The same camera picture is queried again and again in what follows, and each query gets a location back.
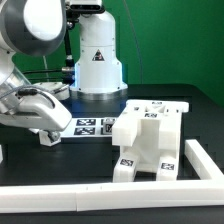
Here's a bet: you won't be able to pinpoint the white chair seat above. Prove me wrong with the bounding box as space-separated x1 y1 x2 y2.
130 112 182 173

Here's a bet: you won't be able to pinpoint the black base cables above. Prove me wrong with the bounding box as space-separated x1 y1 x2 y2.
21 66 76 84

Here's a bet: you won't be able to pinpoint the white L-shaped fence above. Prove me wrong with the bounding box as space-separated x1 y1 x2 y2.
0 140 224 213

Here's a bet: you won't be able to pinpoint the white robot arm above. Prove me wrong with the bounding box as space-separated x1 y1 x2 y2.
0 0 127 143

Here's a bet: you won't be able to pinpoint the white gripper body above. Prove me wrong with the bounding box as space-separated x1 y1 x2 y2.
0 91 72 131

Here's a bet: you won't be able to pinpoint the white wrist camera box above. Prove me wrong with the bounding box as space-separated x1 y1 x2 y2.
35 82 70 100

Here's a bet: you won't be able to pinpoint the grey camera cable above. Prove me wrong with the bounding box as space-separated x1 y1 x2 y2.
42 54 49 81

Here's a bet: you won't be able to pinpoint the black camera on stand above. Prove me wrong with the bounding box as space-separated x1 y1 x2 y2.
62 0 105 85

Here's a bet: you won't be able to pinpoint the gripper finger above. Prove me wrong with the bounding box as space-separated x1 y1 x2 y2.
48 131 60 141

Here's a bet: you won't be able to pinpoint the white tagged cube nut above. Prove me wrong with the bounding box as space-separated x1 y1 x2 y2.
102 117 116 135
39 130 61 147

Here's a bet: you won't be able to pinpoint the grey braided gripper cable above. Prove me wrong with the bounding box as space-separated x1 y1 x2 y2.
0 84 56 109

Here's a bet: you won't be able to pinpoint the white marker base plate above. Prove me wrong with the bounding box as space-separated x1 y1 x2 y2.
61 117 112 138

